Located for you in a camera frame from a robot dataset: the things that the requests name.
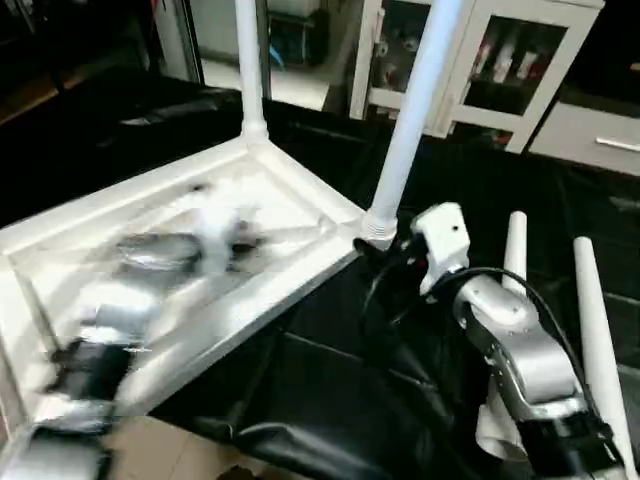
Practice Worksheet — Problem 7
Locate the grey metal frame post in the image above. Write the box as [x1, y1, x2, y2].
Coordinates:
[174, 0, 203, 83]

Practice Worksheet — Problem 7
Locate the white drawer unit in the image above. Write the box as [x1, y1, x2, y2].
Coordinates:
[528, 100, 640, 179]

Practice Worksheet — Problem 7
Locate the white glass door cabinet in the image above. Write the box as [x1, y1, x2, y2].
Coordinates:
[348, 0, 607, 153]

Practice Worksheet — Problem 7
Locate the white plastic table leg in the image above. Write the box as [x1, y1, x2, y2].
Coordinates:
[234, 0, 271, 143]
[358, 0, 467, 251]
[572, 236, 639, 475]
[474, 210, 531, 463]

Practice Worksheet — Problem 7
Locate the white plastic table top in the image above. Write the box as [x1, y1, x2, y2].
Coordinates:
[0, 134, 367, 433]

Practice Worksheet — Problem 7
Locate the black table mat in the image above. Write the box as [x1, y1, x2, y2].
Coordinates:
[0, 70, 640, 480]

